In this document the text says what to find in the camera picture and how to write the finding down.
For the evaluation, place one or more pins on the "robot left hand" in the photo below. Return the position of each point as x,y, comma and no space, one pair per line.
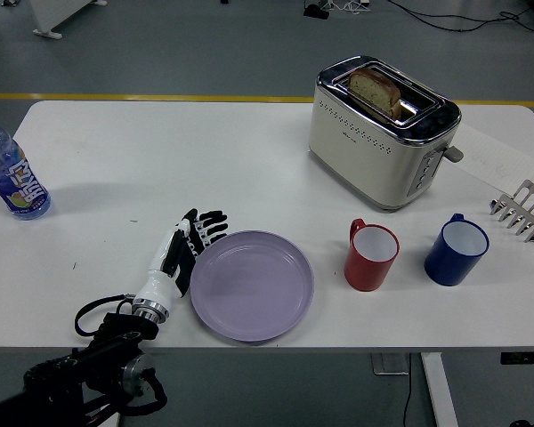
164,267

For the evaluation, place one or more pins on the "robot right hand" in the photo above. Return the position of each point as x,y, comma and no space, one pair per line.
527,424

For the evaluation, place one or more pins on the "purple round plate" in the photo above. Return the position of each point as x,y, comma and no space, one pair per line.
251,287

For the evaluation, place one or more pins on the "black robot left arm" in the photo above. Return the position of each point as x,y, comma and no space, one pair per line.
98,356

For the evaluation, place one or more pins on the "black table control panel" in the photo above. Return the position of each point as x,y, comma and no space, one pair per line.
525,358

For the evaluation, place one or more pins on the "white table leg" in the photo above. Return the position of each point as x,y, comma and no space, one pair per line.
440,391

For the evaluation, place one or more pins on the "grey box under table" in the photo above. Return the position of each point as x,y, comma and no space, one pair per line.
389,364

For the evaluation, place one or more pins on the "blue plastic drink bottle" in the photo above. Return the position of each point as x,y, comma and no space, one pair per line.
18,182

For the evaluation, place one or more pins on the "blue mug white inside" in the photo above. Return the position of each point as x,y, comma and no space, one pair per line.
449,267

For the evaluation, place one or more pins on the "red mug white inside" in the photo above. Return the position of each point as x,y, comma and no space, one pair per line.
365,271

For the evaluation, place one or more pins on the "silver metal toast rack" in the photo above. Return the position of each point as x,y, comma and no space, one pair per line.
527,209

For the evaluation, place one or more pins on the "cream and chrome toaster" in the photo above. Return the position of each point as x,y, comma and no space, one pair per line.
365,160

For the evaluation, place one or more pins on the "white paper sheet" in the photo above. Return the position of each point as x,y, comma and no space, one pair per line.
494,155

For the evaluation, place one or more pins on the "brown bread slice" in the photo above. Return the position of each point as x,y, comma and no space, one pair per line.
374,91

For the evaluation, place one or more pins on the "white furniture foot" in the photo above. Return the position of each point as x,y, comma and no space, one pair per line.
55,15

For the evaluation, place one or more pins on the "black floor device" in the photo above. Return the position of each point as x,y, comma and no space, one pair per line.
316,11

